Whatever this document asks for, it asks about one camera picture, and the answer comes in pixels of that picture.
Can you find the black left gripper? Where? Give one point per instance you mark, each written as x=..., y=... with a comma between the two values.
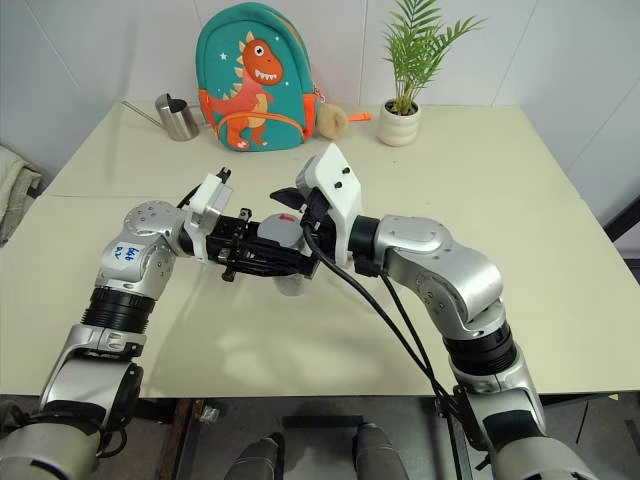
x=225, y=240

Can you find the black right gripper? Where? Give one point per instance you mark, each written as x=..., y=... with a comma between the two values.
x=332, y=236

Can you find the grey jar lid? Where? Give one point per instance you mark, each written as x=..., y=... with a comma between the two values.
x=279, y=232

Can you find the clear plastic jar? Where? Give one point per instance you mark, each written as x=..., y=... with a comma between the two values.
x=292, y=286

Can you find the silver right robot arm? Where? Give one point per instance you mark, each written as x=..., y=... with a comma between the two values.
x=450, y=270

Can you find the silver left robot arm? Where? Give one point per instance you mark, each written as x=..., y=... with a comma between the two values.
x=117, y=260

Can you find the beige plush ball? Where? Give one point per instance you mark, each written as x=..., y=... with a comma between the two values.
x=332, y=120

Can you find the orange whistle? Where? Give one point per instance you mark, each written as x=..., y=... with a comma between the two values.
x=361, y=116

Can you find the teal dinosaur backpack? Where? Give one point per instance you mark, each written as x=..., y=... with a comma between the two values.
x=255, y=75

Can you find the white ribbed plant pot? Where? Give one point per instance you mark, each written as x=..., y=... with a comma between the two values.
x=399, y=125

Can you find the steel watering can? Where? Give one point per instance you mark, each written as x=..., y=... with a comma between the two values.
x=177, y=117

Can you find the green palm plant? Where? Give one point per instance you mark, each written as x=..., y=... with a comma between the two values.
x=415, y=45

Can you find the grey white cloth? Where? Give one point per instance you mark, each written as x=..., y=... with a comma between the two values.
x=15, y=190

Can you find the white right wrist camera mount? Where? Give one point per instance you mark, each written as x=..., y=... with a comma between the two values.
x=340, y=175

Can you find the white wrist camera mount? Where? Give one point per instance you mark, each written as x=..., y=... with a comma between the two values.
x=205, y=200
x=340, y=175

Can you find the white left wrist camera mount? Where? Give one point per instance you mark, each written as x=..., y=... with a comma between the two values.
x=205, y=200

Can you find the black frame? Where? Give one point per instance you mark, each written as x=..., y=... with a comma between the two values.
x=625, y=220

